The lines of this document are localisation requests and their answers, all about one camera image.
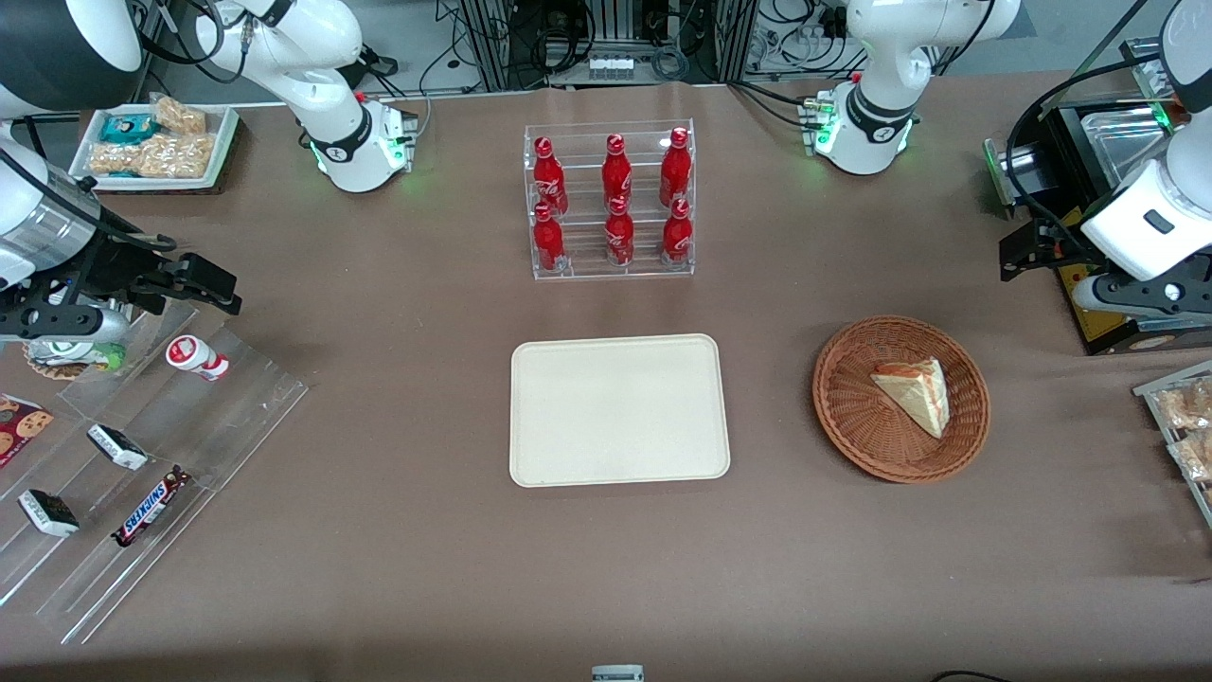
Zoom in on red cookie package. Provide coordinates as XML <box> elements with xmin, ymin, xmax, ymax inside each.
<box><xmin>0</xmin><ymin>393</ymin><xmax>55</xmax><ymax>469</ymax></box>

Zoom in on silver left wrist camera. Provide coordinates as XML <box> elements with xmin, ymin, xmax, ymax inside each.
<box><xmin>1073</xmin><ymin>273</ymin><xmax>1212</xmax><ymax>316</ymax></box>

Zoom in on grey tray with snacks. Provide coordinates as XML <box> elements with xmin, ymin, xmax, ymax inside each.
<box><xmin>1132</xmin><ymin>359</ymin><xmax>1212</xmax><ymax>529</ymax></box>

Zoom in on green white cup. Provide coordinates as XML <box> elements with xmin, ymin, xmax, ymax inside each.
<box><xmin>43</xmin><ymin>339</ymin><xmax>128</xmax><ymax>373</ymax></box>

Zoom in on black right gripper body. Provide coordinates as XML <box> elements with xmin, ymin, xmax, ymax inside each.
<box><xmin>90</xmin><ymin>242</ymin><xmax>190</xmax><ymax>315</ymax></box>

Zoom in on brown Snickers bar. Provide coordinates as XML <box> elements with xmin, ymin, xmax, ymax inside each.
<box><xmin>112</xmin><ymin>465</ymin><xmax>193</xmax><ymax>548</ymax></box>

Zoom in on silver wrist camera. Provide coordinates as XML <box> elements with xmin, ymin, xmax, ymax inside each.
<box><xmin>0</xmin><ymin>305</ymin><xmax>131</xmax><ymax>344</ymax></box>
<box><xmin>1073</xmin><ymin>273</ymin><xmax>1212</xmax><ymax>316</ymax></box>

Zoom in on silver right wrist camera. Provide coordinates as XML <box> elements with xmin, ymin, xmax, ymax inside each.
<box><xmin>0</xmin><ymin>305</ymin><xmax>131</xmax><ymax>344</ymax></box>

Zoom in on red cola bottle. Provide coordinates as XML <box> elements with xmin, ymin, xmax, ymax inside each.
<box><xmin>605</xmin><ymin>197</ymin><xmax>636</xmax><ymax>268</ymax></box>
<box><xmin>602</xmin><ymin>134</ymin><xmax>633</xmax><ymax>206</ymax></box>
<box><xmin>659</xmin><ymin>127</ymin><xmax>692</xmax><ymax>207</ymax></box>
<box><xmin>532</xmin><ymin>202</ymin><xmax>567</xmax><ymax>274</ymax></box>
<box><xmin>662</xmin><ymin>199</ymin><xmax>693</xmax><ymax>267</ymax></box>
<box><xmin>532</xmin><ymin>136</ymin><xmax>569</xmax><ymax>217</ymax></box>

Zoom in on black countertop appliance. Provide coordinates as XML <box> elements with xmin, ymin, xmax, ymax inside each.
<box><xmin>983</xmin><ymin>38</ymin><xmax>1212</xmax><ymax>358</ymax></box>

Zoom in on aluminium equipment rack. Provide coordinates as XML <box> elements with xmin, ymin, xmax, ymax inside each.
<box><xmin>458</xmin><ymin>0</ymin><xmax>760</xmax><ymax>92</ymax></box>

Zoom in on small rice cracker bag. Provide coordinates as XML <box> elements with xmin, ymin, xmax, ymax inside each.
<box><xmin>150</xmin><ymin>94</ymin><xmax>208</xmax><ymax>136</ymax></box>

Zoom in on brown wicker basket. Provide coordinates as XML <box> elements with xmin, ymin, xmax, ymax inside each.
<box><xmin>812</xmin><ymin>315</ymin><xmax>991</xmax><ymax>485</ymax></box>

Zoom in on white red yogurt bottle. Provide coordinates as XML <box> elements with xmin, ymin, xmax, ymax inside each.
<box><xmin>166</xmin><ymin>335</ymin><xmax>231</xmax><ymax>383</ymax></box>

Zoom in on clear acrylic bottle rack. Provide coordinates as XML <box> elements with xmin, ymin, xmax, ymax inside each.
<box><xmin>524</xmin><ymin>119</ymin><xmax>696</xmax><ymax>281</ymax></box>

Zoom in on silver metal pan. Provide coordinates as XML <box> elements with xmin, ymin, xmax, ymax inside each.
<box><xmin>1079</xmin><ymin>104</ymin><xmax>1177</xmax><ymax>192</ymax></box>

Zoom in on beige plastic tray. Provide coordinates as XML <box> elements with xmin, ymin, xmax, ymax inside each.
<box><xmin>509</xmin><ymin>333</ymin><xmax>732</xmax><ymax>489</ymax></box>

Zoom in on white rectangular snack tray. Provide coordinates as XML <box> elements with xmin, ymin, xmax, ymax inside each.
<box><xmin>68</xmin><ymin>104</ymin><xmax>241</xmax><ymax>194</ymax></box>

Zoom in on clear bagged pastry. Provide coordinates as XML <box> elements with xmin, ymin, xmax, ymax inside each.
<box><xmin>1168</xmin><ymin>431</ymin><xmax>1212</xmax><ymax>486</ymax></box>
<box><xmin>1157</xmin><ymin>378</ymin><xmax>1212</xmax><ymax>433</ymax></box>

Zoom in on large rice cracker bag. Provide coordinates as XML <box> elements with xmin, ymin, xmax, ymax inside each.
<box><xmin>89</xmin><ymin>133</ymin><xmax>218</xmax><ymax>180</ymax></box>

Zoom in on small wicker coaster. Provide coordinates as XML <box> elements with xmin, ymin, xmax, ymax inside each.
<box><xmin>23</xmin><ymin>339</ymin><xmax>91</xmax><ymax>382</ymax></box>

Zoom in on triangle sandwich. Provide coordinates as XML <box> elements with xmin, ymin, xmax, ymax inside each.
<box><xmin>870</xmin><ymin>357</ymin><xmax>950</xmax><ymax>440</ymax></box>

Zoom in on clear acrylic stepped display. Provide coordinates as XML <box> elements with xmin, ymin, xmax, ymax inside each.
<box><xmin>0</xmin><ymin>301</ymin><xmax>311</xmax><ymax>646</ymax></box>

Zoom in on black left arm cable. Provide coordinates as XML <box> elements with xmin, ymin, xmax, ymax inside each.
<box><xmin>1005</xmin><ymin>52</ymin><xmax>1167</xmax><ymax>249</ymax></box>

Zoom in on teal snack packet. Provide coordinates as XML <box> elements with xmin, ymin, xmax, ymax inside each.
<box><xmin>99</xmin><ymin>114</ymin><xmax>158</xmax><ymax>146</ymax></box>

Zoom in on black white snack bar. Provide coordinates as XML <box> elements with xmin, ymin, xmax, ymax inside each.
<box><xmin>87</xmin><ymin>424</ymin><xmax>150</xmax><ymax>472</ymax></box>
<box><xmin>18</xmin><ymin>489</ymin><xmax>81</xmax><ymax>539</ymax></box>

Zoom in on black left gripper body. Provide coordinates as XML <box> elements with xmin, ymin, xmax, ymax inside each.
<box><xmin>1028</xmin><ymin>216</ymin><xmax>1099</xmax><ymax>278</ymax></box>

